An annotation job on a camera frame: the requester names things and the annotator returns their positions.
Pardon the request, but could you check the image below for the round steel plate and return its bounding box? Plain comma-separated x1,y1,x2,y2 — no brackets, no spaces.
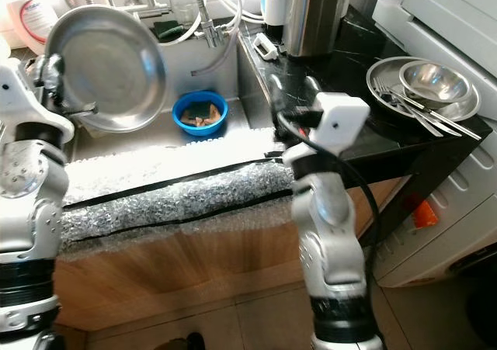
44,5,168,133
367,57,480,122

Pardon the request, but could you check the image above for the stainless steel sink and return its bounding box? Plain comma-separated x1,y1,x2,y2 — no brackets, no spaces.
62,28,280,161

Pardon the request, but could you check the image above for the small white box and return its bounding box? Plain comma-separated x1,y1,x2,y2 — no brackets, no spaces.
252,32,280,60

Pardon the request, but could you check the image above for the white red soap bottle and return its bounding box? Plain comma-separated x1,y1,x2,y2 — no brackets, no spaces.
4,0,61,56

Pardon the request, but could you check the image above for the tall steel thermos jug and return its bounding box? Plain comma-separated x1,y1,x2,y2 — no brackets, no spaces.
283,0,352,56

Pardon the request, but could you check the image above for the brown scouring sponge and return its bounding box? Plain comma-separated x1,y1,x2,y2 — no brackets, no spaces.
182,104,221,127

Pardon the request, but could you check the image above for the blue plastic bowl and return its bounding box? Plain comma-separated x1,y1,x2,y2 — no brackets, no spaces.
172,90,230,137

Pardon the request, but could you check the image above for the steel fork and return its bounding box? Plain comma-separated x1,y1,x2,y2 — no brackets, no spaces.
371,77,447,139
384,86,484,141

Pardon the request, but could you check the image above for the green sponge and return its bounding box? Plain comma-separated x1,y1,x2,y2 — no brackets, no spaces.
154,20,186,39

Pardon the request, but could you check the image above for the steel bowl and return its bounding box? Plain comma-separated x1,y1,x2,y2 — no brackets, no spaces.
398,61,471,106

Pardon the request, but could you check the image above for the silver bubble wrap sheet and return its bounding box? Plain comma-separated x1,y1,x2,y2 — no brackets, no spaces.
62,125,304,242

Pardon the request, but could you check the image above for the white tumble dryer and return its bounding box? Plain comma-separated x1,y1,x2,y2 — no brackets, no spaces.
373,0,497,95

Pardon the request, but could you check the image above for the orange tag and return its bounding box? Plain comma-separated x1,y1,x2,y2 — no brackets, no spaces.
413,199,438,228

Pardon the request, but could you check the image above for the wooden cabinet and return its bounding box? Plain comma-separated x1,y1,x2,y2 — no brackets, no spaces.
58,187,408,335

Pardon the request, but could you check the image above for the white washing machine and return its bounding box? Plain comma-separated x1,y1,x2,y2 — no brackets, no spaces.
373,117,497,289

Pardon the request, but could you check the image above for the black robot foot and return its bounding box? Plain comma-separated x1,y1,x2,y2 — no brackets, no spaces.
186,333,210,350

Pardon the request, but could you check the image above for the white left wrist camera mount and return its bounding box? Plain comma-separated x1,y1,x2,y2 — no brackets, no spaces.
0,57,75,145

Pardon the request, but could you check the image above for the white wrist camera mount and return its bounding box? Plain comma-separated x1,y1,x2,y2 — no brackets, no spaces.
0,57,75,145
282,92,370,172

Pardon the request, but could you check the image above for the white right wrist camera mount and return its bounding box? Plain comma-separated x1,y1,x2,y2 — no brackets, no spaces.
282,92,370,172

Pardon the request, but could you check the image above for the chrome hose faucet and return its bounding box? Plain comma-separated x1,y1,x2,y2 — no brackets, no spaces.
188,0,222,47

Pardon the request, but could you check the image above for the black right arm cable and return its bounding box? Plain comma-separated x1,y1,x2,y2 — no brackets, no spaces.
276,109,385,289

